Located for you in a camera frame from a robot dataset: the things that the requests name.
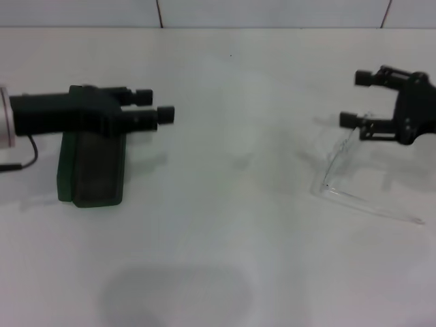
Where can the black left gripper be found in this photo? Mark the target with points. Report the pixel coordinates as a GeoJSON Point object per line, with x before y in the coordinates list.
{"type": "Point", "coordinates": [61, 112]}

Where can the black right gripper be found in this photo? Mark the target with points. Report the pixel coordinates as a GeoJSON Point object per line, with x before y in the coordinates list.
{"type": "Point", "coordinates": [415, 109]}

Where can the green glasses case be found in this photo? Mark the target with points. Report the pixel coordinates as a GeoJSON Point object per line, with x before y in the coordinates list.
{"type": "Point", "coordinates": [95, 170]}

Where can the clear plastic glasses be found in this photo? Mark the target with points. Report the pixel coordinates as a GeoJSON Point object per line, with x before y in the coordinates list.
{"type": "Point", "coordinates": [337, 193]}

